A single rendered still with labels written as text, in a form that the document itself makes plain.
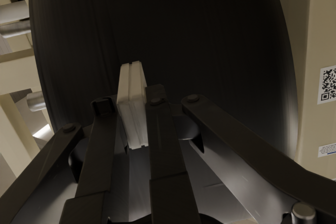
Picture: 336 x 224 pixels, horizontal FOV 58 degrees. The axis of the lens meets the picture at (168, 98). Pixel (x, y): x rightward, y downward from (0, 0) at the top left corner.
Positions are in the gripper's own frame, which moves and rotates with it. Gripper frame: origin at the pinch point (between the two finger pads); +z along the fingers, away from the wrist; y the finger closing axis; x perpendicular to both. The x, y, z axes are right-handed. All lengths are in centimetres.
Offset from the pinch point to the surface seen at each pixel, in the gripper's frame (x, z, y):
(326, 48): -10.4, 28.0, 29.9
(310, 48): -9.8, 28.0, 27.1
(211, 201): -19.3, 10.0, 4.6
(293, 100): -9.5, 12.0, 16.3
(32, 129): -430, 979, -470
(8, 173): -460, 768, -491
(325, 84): -17.4, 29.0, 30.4
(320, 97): -19.9, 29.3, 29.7
